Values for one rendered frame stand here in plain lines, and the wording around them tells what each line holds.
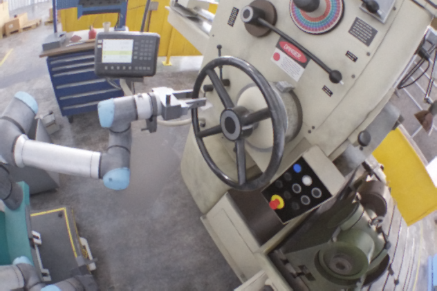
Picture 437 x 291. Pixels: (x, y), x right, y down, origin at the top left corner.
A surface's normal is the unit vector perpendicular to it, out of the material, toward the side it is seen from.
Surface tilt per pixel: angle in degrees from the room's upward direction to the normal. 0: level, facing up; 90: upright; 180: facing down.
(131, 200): 0
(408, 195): 90
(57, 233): 0
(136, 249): 0
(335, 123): 90
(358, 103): 90
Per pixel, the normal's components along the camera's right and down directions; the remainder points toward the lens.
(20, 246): 0.29, -0.66
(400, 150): -0.81, 0.21
